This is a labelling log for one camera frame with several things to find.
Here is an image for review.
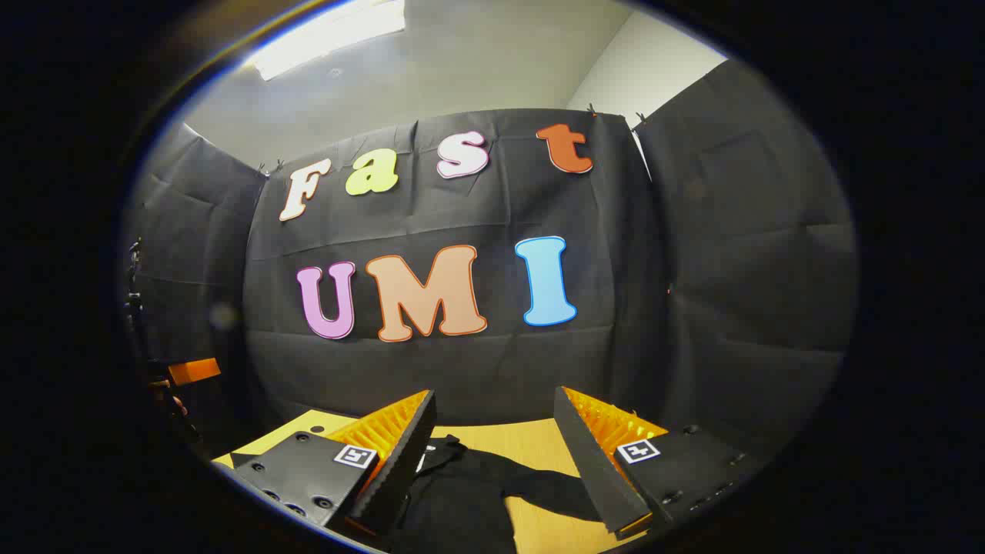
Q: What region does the black backdrop cloth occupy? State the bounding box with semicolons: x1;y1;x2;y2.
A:
123;60;859;462

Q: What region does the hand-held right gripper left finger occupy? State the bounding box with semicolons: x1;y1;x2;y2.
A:
212;389;438;538

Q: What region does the black buttoned shirt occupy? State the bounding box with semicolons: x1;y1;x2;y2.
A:
385;435;609;554

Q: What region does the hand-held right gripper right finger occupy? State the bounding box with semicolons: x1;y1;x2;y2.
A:
554;386;759;539

